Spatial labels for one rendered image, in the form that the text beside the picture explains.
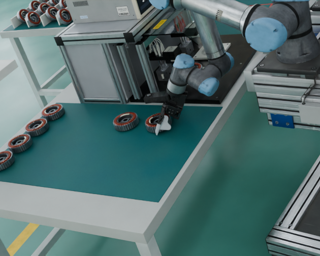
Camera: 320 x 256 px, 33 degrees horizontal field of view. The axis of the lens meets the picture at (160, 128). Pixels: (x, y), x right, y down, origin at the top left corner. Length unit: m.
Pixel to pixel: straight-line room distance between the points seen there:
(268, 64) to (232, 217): 1.16
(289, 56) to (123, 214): 0.79
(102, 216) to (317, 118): 0.81
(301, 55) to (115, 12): 0.96
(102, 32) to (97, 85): 0.30
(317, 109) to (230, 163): 1.49
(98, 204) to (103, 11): 0.96
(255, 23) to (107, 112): 1.06
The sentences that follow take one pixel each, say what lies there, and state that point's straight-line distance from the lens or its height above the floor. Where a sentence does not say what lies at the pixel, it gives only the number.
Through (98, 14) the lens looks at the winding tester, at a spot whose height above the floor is 1.15.
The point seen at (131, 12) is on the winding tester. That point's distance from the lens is 2.48.
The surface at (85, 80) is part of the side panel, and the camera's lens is 2.66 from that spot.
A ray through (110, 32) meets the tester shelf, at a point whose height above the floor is 1.12.
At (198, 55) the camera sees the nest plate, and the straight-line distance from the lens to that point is 2.76.
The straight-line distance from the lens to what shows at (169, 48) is 2.58.
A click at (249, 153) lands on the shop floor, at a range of 3.31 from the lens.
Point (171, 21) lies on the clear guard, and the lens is 2.48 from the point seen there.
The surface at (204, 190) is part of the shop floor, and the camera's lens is 3.12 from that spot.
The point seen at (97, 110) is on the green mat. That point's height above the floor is 0.75.
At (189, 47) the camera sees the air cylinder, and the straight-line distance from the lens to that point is 2.83.
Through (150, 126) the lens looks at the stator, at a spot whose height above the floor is 0.78.
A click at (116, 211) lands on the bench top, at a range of 1.95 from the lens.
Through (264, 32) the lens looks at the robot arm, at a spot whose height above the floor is 1.22.
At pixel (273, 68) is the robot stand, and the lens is 1.92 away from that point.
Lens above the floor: 1.92
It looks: 31 degrees down
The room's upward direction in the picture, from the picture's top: 18 degrees counter-clockwise
